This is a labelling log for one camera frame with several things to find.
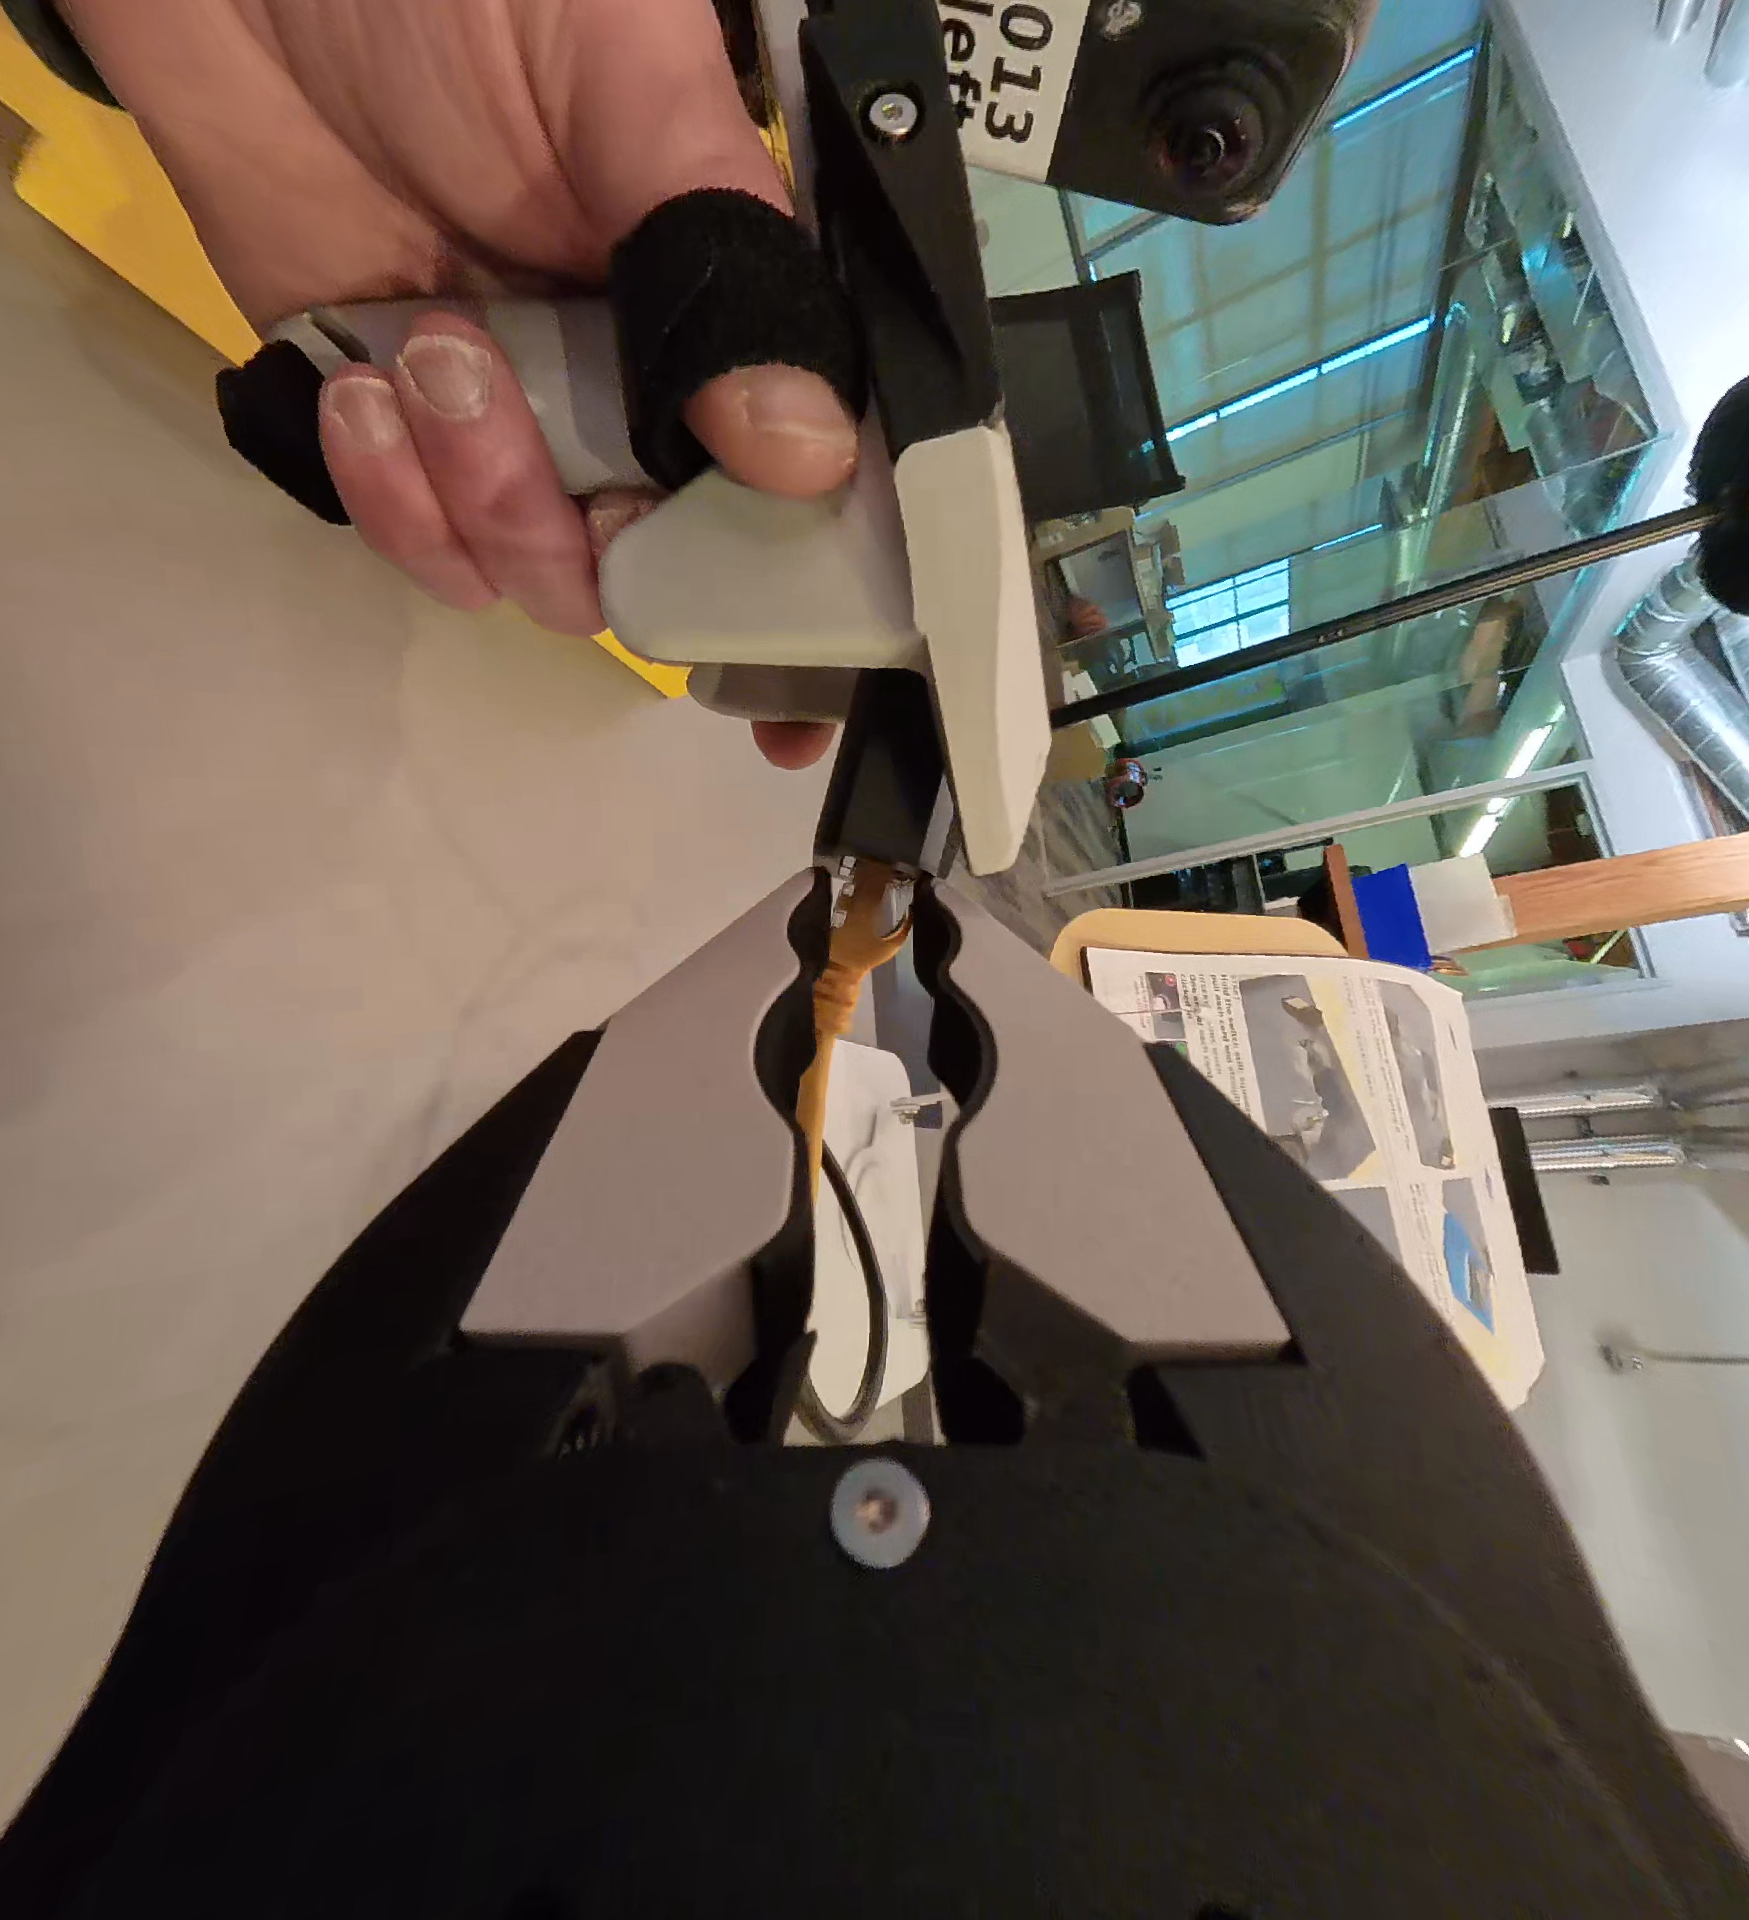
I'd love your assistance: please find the yellow plastic bin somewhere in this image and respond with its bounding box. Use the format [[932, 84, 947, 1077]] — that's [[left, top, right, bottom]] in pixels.
[[0, 0, 793, 704]]

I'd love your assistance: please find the black network switch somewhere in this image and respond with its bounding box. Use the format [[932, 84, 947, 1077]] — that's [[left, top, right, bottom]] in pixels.
[[815, 667, 961, 878]]

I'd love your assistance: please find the silver air duct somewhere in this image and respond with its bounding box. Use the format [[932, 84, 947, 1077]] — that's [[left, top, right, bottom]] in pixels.
[[1615, 577, 1749, 827]]

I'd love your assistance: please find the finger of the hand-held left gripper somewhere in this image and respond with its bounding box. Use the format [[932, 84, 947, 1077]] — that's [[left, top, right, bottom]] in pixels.
[[686, 665, 864, 726], [596, 424, 1051, 878]]

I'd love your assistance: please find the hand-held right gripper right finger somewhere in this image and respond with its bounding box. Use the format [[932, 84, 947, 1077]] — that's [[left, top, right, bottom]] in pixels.
[[911, 884, 1295, 1448]]

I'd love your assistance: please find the white foam block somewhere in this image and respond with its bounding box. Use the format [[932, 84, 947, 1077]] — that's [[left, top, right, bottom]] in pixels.
[[1414, 855, 1510, 951]]

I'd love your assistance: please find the black ethernet cable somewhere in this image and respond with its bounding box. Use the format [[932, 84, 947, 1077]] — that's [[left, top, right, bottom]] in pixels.
[[800, 1147, 894, 1437]]

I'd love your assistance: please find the black flat box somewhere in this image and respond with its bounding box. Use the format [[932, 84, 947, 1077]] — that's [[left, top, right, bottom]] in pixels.
[[994, 276, 1186, 522]]

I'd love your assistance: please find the blue panel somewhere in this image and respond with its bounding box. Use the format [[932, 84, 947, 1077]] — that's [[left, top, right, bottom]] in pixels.
[[1350, 863, 1422, 961]]

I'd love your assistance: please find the wooden table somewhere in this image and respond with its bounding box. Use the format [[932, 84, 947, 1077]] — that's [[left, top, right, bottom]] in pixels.
[[1324, 818, 1749, 961]]

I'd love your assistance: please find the printed instruction sheet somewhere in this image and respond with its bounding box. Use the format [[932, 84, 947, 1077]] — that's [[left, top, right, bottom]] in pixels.
[[1087, 946, 1505, 1352]]

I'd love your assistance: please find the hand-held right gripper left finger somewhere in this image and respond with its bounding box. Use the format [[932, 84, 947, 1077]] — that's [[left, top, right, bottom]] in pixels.
[[461, 871, 831, 1445]]

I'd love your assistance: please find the person's left hand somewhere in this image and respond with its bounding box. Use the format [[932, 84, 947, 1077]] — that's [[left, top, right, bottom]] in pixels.
[[56, 0, 877, 775]]

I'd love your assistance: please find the white document stand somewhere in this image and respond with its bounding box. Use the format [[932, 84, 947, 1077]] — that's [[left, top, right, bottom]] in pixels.
[[810, 907, 1551, 1412]]

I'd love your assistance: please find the orange ethernet cable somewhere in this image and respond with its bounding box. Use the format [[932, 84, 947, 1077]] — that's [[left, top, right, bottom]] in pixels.
[[796, 859, 912, 1204]]

